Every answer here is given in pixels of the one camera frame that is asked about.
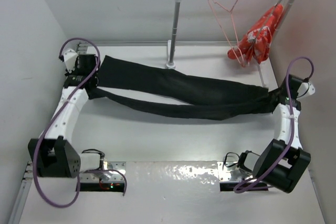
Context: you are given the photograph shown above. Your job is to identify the pink wire hanger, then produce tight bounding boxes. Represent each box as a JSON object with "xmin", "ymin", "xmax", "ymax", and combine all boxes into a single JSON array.
[{"xmin": 207, "ymin": 0, "xmax": 247, "ymax": 68}]

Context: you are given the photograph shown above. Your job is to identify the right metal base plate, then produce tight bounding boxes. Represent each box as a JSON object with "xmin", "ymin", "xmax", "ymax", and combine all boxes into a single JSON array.
[{"xmin": 217, "ymin": 162, "xmax": 253, "ymax": 183}]

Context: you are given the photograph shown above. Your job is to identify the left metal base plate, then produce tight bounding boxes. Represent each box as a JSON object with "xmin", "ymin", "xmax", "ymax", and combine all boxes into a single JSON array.
[{"xmin": 80, "ymin": 161, "xmax": 126, "ymax": 183}]

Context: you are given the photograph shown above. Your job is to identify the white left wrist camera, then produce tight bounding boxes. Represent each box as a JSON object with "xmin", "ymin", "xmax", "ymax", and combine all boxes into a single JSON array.
[{"xmin": 59, "ymin": 48, "xmax": 78, "ymax": 73}]

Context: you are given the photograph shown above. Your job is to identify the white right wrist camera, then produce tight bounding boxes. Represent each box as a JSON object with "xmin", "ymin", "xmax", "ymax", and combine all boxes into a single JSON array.
[{"xmin": 297, "ymin": 81, "xmax": 316, "ymax": 100}]

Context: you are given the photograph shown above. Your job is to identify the aluminium table edge rail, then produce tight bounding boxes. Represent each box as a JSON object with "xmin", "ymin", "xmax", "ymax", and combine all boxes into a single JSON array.
[{"xmin": 1, "ymin": 40, "xmax": 228, "ymax": 223}]

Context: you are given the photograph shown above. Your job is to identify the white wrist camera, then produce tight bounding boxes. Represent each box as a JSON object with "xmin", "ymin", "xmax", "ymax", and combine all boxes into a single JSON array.
[
  {"xmin": 297, "ymin": 81, "xmax": 316, "ymax": 100},
  {"xmin": 59, "ymin": 48, "xmax": 78, "ymax": 73}
]

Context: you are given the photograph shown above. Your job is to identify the metal base plate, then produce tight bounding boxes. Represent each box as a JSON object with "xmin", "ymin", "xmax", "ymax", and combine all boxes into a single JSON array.
[
  {"xmin": 80, "ymin": 161, "xmax": 126, "ymax": 183},
  {"xmin": 217, "ymin": 162, "xmax": 253, "ymax": 183}
]

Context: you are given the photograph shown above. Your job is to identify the red white patterned garment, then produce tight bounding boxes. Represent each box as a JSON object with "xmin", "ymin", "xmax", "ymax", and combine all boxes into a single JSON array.
[{"xmin": 227, "ymin": 4, "xmax": 284, "ymax": 64}]

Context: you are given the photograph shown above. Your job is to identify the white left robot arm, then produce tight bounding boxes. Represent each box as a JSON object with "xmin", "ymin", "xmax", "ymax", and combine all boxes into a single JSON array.
[{"xmin": 28, "ymin": 50, "xmax": 102, "ymax": 178}]

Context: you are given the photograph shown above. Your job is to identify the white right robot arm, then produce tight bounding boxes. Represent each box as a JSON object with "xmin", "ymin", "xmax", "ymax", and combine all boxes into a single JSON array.
[{"xmin": 236, "ymin": 75, "xmax": 315, "ymax": 193}]

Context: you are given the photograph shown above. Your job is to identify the black trousers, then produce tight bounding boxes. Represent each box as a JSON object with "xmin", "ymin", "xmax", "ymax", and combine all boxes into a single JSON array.
[{"xmin": 89, "ymin": 56, "xmax": 280, "ymax": 121}]

